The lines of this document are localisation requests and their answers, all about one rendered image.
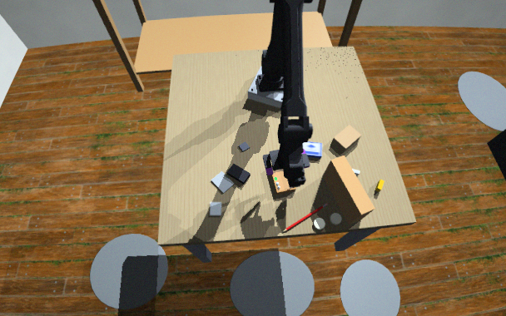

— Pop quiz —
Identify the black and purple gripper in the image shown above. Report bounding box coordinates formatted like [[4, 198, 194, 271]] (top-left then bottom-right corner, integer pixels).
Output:
[[263, 149, 310, 175]]

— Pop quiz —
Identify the small yellow block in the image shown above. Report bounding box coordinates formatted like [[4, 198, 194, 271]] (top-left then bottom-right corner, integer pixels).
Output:
[[375, 180, 384, 192]]

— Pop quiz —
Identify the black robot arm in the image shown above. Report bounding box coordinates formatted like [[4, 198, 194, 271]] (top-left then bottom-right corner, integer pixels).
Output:
[[257, 0, 313, 188]]

